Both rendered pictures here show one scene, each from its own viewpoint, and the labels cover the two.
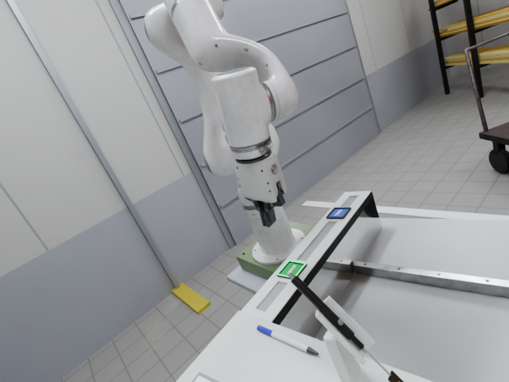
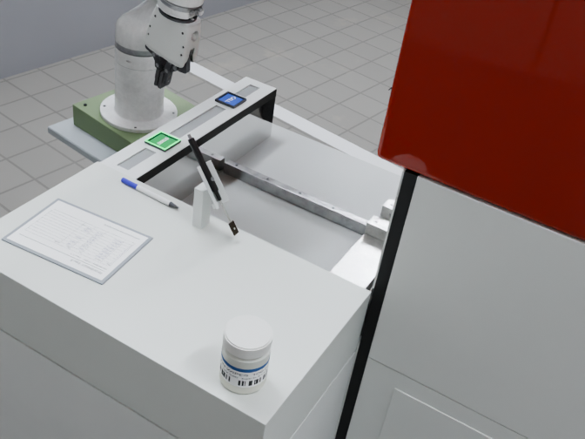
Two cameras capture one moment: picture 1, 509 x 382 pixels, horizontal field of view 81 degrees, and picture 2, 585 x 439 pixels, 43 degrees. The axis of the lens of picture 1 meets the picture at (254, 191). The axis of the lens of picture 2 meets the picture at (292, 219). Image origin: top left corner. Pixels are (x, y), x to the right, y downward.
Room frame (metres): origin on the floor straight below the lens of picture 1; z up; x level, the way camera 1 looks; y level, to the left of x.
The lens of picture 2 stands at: (-0.74, 0.26, 1.81)
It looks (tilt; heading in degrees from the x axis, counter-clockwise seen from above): 36 degrees down; 336
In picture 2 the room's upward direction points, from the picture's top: 9 degrees clockwise
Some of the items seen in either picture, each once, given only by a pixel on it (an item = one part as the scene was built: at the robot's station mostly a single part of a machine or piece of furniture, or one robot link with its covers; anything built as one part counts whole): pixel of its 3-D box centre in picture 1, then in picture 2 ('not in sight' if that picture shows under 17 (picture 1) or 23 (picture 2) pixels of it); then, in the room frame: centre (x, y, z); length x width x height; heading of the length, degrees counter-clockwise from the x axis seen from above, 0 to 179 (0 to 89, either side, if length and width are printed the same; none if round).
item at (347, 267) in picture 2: not in sight; (367, 260); (0.27, -0.37, 0.87); 0.36 x 0.08 x 0.03; 131
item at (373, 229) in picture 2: not in sight; (386, 231); (0.32, -0.43, 0.89); 0.08 x 0.03 x 0.03; 41
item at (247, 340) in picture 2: not in sight; (245, 354); (-0.05, 0.00, 1.01); 0.07 x 0.07 x 0.10
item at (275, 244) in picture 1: (270, 223); (139, 79); (0.90, 0.00, 0.97); 0.19 x 0.19 x 0.18
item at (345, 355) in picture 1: (348, 345); (210, 198); (0.31, -0.04, 1.03); 0.06 x 0.04 x 0.13; 41
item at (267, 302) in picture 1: (325, 261); (195, 147); (0.70, -0.10, 0.89); 0.55 x 0.09 x 0.14; 131
